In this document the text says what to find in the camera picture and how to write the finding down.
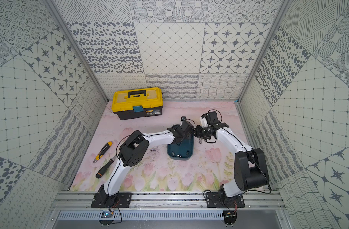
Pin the teal plastic storage tray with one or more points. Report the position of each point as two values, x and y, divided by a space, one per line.
184 151

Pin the controller board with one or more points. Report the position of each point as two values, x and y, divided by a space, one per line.
106 218
229 217

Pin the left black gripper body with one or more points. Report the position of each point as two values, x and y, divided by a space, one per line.
179 131

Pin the right controller board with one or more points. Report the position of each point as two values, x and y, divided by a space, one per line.
229 217

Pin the white slotted cable duct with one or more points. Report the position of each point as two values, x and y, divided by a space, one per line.
144 215

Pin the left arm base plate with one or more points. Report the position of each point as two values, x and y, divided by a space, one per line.
120 200

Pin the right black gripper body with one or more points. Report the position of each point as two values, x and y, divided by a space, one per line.
203 132

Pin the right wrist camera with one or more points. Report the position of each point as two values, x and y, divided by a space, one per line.
210 118

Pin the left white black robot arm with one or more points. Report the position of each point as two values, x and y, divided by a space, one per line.
132 151

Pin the left controller board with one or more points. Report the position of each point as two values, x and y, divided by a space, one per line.
106 218

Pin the aluminium mounting rail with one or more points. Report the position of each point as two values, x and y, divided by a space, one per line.
166 200

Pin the yellow black plastic toolbox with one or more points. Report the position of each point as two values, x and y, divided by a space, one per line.
131 104

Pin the black orange screwdriver handle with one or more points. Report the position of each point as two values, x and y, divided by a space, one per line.
104 169

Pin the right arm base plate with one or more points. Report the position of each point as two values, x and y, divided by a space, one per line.
216 200

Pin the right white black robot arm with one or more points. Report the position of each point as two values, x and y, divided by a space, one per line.
250 169

